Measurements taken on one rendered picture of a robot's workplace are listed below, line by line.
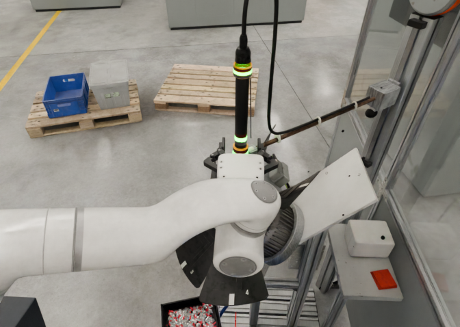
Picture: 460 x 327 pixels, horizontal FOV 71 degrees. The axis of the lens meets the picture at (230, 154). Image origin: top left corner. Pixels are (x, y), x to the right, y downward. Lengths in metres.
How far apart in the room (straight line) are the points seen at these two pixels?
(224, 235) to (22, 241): 0.28
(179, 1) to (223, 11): 0.82
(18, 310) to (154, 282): 1.44
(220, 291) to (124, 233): 0.64
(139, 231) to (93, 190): 2.68
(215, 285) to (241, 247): 0.59
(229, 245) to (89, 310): 2.03
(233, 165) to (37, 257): 0.38
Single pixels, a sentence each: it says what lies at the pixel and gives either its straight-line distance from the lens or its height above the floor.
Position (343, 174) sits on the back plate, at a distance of 1.26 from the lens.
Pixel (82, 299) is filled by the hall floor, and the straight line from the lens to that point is 2.55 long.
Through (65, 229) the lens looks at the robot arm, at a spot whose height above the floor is 1.78.
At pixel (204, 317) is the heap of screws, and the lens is 1.38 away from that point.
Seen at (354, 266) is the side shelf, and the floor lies 0.86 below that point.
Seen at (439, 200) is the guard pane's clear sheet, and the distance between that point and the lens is 1.38.
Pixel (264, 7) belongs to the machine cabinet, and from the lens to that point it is 6.57.
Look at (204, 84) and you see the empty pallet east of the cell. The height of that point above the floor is 0.15.
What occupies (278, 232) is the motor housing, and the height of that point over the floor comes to 1.14.
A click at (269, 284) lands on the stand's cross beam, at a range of 1.76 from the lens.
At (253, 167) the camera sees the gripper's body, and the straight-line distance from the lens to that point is 0.67.
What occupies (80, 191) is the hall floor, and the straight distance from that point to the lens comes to 3.20.
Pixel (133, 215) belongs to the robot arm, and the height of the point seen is 1.76.
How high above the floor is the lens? 2.13
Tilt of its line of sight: 41 degrees down
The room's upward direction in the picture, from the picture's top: straight up
